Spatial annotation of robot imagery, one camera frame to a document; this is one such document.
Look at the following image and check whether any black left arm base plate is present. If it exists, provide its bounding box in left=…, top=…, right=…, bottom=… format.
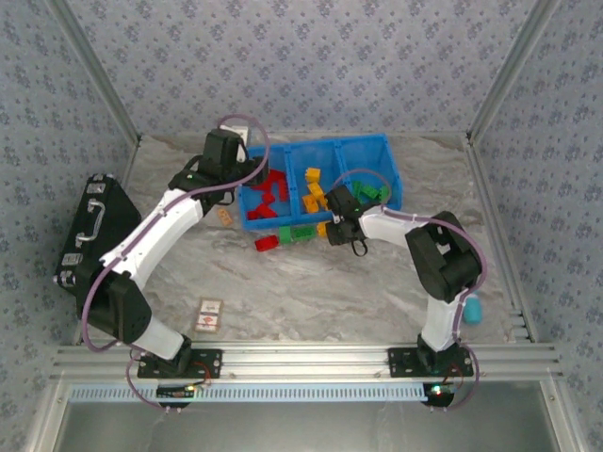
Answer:
left=137, top=347, right=223, bottom=379

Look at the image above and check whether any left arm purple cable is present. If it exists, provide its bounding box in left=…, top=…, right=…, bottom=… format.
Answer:
left=80, top=114, right=270, bottom=413

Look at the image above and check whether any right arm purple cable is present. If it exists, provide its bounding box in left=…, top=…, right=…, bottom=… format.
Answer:
left=336, top=169, right=489, bottom=413

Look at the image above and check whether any small red-white card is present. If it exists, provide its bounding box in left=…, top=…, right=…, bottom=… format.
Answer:
left=192, top=297, right=225, bottom=334

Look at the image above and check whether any black hard carrying case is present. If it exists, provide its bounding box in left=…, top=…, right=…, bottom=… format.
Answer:
left=53, top=173, right=142, bottom=299

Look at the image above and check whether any small circuit board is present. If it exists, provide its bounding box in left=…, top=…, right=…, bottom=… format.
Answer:
left=422, top=383, right=458, bottom=401
left=157, top=384, right=197, bottom=399

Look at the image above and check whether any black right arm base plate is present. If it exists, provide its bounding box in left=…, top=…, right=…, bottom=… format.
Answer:
left=387, top=347, right=475, bottom=378

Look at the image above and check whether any aluminium frame post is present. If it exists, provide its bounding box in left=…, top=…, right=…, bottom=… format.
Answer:
left=464, top=0, right=564, bottom=145
left=46, top=0, right=143, bottom=145
left=539, top=379, right=583, bottom=452
left=25, top=380, right=72, bottom=452

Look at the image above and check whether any light blue plastic tool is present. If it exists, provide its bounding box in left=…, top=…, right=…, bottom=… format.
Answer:
left=463, top=290, right=484, bottom=326

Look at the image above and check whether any aluminium side rail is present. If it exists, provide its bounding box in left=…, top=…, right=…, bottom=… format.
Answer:
left=120, top=135, right=143, bottom=194
left=464, top=134, right=538, bottom=343

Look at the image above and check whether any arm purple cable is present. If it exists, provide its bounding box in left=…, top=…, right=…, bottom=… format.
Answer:
left=80, top=114, right=270, bottom=413
left=336, top=169, right=489, bottom=413

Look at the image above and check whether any aluminium mounting rail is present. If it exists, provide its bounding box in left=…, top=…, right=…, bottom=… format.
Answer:
left=49, top=342, right=564, bottom=383

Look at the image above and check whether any slotted cable duct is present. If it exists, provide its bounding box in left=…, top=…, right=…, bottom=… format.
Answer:
left=68, top=381, right=437, bottom=404

